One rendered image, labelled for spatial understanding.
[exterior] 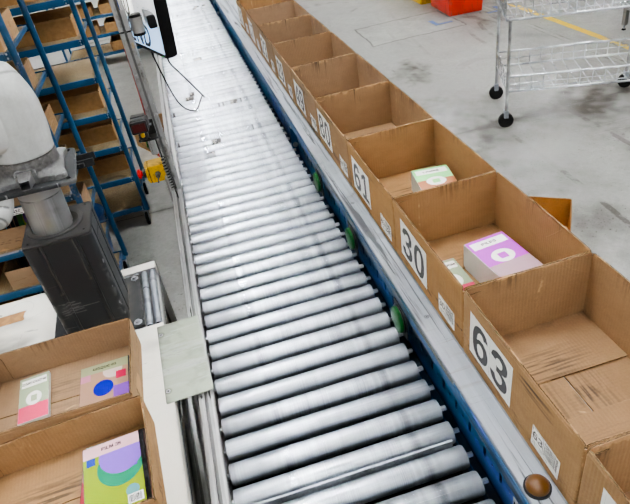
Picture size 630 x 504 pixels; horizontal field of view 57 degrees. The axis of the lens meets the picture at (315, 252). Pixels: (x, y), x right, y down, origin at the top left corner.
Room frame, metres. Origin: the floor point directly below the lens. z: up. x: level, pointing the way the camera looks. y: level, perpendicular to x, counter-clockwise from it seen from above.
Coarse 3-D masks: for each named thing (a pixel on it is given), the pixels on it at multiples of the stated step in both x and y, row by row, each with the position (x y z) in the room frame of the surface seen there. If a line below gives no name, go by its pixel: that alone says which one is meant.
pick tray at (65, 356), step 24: (72, 336) 1.20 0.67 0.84; (96, 336) 1.21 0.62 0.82; (120, 336) 1.22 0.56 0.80; (0, 360) 1.17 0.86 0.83; (24, 360) 1.18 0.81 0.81; (48, 360) 1.19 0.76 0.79; (72, 360) 1.19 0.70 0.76; (96, 360) 1.18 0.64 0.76; (0, 384) 1.16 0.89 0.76; (72, 384) 1.11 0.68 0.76; (0, 408) 1.07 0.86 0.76; (72, 408) 1.02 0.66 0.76; (96, 408) 0.94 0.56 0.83; (0, 432) 0.90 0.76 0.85; (24, 432) 0.91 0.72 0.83
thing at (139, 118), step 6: (138, 114) 2.09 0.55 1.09; (144, 114) 2.10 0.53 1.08; (132, 120) 2.03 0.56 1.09; (138, 120) 2.03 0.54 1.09; (144, 120) 2.02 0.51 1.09; (132, 126) 2.00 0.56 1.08; (138, 126) 2.01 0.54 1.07; (144, 126) 2.01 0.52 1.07; (132, 132) 2.00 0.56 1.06; (138, 132) 2.00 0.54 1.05; (144, 132) 2.01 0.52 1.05; (144, 138) 2.05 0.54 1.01; (150, 138) 2.06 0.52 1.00
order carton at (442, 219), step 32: (416, 192) 1.27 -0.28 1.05; (448, 192) 1.28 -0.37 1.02; (480, 192) 1.30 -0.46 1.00; (512, 192) 1.23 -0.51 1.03; (416, 224) 1.27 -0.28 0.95; (448, 224) 1.28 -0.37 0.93; (480, 224) 1.30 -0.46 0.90; (512, 224) 1.22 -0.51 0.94; (544, 224) 1.09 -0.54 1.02; (448, 256) 1.19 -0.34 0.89; (544, 256) 1.07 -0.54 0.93; (448, 288) 0.94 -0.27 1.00
